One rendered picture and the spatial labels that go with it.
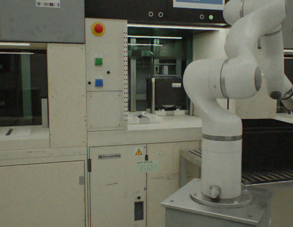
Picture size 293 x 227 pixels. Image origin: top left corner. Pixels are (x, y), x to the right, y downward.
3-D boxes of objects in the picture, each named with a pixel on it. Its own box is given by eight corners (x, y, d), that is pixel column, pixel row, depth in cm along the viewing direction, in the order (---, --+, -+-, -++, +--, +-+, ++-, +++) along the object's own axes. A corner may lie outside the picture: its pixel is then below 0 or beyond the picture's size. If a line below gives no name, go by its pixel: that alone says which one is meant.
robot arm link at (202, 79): (234, 142, 97) (236, 56, 94) (176, 135, 107) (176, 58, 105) (247, 136, 107) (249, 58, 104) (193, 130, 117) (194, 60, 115)
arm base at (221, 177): (244, 212, 94) (246, 145, 92) (180, 200, 103) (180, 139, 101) (258, 191, 111) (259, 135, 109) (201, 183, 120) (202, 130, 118)
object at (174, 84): (152, 111, 225) (152, 63, 222) (143, 108, 244) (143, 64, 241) (186, 110, 232) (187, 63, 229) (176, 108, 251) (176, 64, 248)
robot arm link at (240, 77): (205, 106, 106) (259, 109, 97) (195, 75, 99) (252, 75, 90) (247, 18, 135) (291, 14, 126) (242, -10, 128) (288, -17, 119)
